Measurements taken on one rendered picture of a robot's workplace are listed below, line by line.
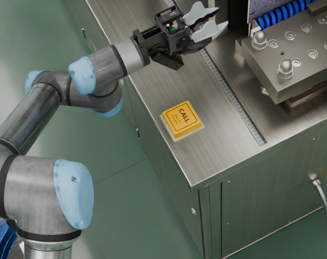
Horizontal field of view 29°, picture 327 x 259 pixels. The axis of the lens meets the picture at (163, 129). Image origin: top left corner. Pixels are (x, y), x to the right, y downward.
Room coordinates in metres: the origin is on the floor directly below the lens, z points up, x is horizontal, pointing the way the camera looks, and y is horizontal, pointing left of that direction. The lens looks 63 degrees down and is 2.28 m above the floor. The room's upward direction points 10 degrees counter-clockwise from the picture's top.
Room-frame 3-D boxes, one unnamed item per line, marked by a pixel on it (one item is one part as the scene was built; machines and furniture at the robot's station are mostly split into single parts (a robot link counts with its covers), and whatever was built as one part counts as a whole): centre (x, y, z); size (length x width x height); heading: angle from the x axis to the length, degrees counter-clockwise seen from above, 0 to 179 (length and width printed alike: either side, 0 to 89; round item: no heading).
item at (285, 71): (0.72, -0.29, 1.05); 0.04 x 0.04 x 0.04
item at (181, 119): (0.72, -0.05, 0.91); 0.07 x 0.07 x 0.02; 17
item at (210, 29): (0.82, -0.14, 1.12); 0.09 x 0.03 x 0.06; 98
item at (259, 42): (0.81, -0.25, 1.05); 0.04 x 0.04 x 0.04
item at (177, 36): (0.81, -0.03, 1.12); 0.12 x 0.08 x 0.09; 107
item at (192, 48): (0.81, -0.10, 1.09); 0.09 x 0.05 x 0.02; 98
